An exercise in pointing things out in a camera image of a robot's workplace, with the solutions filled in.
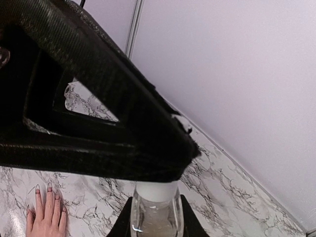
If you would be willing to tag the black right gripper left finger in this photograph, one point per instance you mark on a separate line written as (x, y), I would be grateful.
(121, 227)

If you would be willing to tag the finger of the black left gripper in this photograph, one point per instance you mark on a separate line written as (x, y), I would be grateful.
(71, 101)

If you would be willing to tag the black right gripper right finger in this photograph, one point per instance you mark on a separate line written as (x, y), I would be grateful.
(192, 226)

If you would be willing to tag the clear nail polish bottle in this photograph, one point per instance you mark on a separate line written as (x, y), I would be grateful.
(156, 219)

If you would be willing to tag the person's bare hand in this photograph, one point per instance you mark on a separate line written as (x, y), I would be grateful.
(47, 219)

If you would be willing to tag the left aluminium frame post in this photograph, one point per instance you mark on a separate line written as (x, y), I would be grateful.
(133, 29)

